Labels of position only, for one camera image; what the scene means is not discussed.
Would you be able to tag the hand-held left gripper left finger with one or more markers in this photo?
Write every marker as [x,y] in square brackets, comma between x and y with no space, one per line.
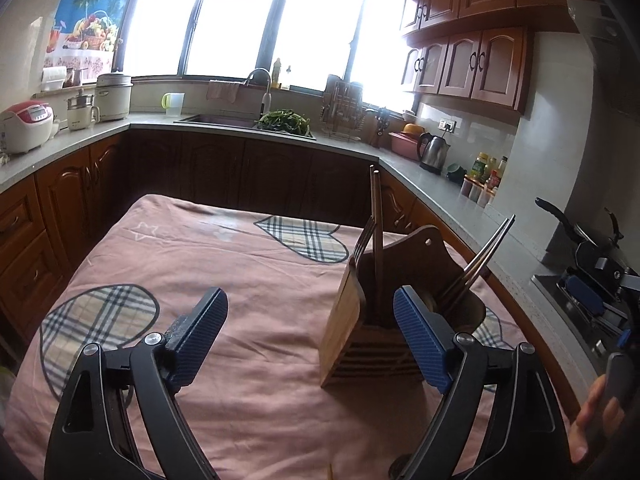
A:
[197,340]

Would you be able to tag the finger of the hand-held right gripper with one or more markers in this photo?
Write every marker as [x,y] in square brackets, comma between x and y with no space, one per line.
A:
[582,291]
[607,318]

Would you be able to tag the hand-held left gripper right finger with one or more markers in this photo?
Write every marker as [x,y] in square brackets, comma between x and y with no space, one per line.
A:
[420,340]

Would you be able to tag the wooden utensil holder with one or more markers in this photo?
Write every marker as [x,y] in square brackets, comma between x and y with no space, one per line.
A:
[345,320]

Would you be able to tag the silver metal chopstick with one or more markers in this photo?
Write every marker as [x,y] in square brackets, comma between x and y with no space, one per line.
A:
[490,239]
[493,245]

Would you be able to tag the silver metal fork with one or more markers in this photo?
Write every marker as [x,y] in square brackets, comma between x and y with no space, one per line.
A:
[364,242]

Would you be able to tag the person's right hand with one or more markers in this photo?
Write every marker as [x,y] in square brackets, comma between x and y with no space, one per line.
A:
[590,420]

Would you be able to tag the gas stove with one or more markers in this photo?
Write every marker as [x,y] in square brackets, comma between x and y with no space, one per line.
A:
[555,295]

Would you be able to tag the pink heart-print tablecloth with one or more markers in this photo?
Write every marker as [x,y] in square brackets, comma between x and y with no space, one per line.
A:
[250,285]

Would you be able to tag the black wok with lid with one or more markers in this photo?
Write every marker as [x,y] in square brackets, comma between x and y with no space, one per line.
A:
[555,212]

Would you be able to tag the red sauce bottle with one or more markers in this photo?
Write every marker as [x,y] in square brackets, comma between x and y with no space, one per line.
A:
[492,180]

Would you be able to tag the condiment jar set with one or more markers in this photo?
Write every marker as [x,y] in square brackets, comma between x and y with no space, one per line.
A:
[477,192]

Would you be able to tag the yellow sauce bottle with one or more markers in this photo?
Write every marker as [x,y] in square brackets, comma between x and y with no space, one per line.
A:
[480,167]

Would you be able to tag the grey kitchen countertop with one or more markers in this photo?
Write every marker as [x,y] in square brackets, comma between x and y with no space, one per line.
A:
[425,175]

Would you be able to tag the dark green cup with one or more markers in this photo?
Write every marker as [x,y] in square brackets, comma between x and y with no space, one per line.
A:
[456,173]

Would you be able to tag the wooden lower cabinets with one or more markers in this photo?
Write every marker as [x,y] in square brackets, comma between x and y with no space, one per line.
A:
[210,170]

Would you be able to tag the wooden cabinets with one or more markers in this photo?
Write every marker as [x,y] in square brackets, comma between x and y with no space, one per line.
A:
[495,60]
[210,170]

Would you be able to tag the stainless electric kettle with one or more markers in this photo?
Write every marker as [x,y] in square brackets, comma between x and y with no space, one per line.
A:
[434,155]

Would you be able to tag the pink plastic basin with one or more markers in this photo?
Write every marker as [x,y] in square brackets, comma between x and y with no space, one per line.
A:
[402,146]

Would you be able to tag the orange bowl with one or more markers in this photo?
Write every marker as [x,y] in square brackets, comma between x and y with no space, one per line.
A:
[412,129]

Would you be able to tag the knife and tool crock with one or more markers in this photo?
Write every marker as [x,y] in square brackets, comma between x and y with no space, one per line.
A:
[382,127]

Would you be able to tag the kitchen sink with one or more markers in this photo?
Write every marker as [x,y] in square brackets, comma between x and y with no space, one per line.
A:
[215,121]

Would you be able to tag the range hood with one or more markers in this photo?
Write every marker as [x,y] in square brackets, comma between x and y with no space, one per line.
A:
[610,60]

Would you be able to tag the green leafy vegetables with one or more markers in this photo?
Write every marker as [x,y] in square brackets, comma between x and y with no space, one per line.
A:
[284,122]

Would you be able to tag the green and white pitcher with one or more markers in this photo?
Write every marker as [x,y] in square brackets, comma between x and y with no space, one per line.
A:
[173,105]

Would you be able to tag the metal dish rack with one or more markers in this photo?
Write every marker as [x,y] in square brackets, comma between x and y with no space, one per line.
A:
[342,107]

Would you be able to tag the wooden upper cabinets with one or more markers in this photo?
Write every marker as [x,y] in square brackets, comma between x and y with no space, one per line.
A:
[495,60]

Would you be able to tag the pink dish cloth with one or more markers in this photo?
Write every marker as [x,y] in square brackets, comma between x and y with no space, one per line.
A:
[223,91]

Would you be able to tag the curved metal faucet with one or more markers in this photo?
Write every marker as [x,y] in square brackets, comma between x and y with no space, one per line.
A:
[266,92]

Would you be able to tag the small white electric pot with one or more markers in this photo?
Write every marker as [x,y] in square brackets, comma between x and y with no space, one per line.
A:
[82,110]

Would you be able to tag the red and white rice cooker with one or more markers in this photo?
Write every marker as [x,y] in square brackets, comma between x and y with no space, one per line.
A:
[25,127]

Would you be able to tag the small dark-cap bottle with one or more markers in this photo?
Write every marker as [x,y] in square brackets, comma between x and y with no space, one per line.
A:
[288,79]

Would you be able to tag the yellow oil bottle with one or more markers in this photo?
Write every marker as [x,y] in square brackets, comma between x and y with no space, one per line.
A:
[277,74]

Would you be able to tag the large kitchen window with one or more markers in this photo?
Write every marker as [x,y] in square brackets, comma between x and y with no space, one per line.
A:
[235,20]

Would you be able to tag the white wall socket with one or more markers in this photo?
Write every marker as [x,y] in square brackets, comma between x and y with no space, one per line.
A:
[446,125]

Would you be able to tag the fruit print wall poster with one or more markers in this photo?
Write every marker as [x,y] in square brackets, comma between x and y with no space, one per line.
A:
[95,10]

